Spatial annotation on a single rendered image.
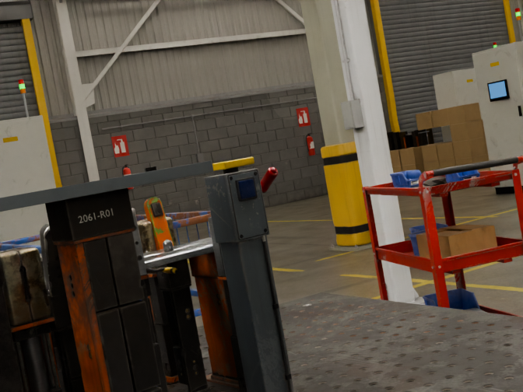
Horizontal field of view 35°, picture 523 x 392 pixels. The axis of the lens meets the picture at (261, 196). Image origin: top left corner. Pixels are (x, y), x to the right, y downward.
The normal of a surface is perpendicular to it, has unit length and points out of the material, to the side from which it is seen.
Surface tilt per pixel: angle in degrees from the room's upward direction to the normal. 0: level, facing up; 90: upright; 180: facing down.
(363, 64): 90
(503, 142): 90
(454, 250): 90
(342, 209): 90
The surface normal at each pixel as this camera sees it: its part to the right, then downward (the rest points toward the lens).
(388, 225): 0.47, -0.04
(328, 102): -0.86, 0.18
